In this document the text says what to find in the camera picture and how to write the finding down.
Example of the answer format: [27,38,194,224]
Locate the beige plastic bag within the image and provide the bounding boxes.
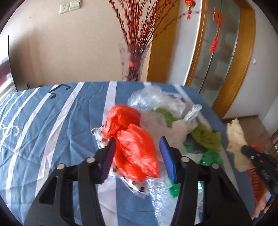
[226,118,254,172]

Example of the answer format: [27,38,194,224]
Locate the red plastic bag front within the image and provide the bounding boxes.
[114,123,161,183]

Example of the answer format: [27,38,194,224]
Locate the red plastic bag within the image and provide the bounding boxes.
[114,123,161,183]
[101,104,141,138]

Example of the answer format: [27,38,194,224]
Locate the clear plastic bag front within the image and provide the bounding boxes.
[140,104,202,161]

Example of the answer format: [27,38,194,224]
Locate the clear plastic bag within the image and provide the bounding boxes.
[140,104,202,161]
[127,85,187,119]

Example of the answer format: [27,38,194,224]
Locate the olive green plastic bag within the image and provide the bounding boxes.
[155,108,222,152]

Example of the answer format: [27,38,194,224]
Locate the red lined trash basket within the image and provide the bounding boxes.
[247,142,275,204]

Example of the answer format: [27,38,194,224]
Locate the person right hand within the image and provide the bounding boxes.
[251,195,269,220]

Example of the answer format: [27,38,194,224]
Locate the bright green plastic bag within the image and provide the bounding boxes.
[169,141,224,198]

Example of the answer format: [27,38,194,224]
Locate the bubble wrap sheet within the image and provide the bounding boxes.
[145,171,205,226]

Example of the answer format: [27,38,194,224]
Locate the blue white striped tablecloth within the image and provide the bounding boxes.
[1,82,255,225]

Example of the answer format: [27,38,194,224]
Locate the frosted glass sliding door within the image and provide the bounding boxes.
[191,0,240,106]

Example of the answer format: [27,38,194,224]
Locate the clear plastic bag rear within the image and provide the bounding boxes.
[127,85,187,119]

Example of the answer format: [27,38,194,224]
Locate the clear glass vase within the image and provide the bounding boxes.
[118,44,150,82]

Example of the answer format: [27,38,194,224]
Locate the red fu knot ornament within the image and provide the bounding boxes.
[209,8,224,52]

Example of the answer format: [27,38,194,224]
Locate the small red lantern ornament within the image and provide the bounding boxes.
[184,0,196,20]

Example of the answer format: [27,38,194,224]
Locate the red berry branches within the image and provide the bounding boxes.
[109,0,202,52]

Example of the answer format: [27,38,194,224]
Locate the white wall socket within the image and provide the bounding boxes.
[59,2,70,14]

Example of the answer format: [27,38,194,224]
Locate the white wall switch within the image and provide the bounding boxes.
[69,0,81,11]

